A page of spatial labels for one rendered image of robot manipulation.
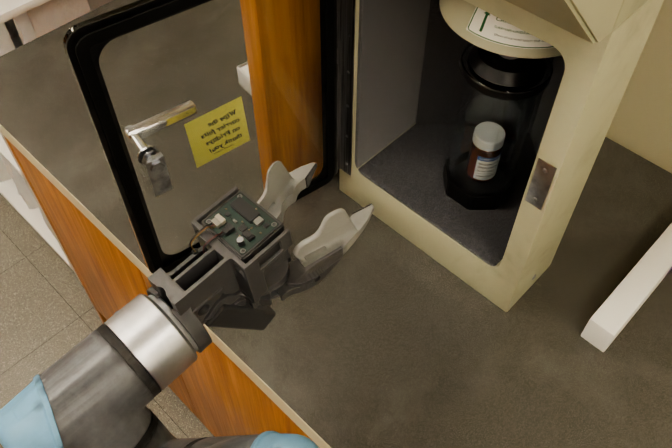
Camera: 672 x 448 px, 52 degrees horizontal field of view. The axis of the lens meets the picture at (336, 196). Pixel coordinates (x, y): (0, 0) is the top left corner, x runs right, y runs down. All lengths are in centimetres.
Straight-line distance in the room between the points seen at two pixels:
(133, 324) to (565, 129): 44
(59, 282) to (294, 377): 143
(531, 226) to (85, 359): 51
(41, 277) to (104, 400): 173
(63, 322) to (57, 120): 100
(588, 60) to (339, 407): 51
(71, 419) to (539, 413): 57
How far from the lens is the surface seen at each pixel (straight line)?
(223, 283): 59
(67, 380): 58
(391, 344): 94
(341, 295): 97
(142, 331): 58
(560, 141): 73
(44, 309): 222
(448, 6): 78
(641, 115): 124
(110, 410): 58
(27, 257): 235
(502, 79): 82
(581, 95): 69
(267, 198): 66
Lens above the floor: 177
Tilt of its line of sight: 50 degrees down
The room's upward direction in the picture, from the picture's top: straight up
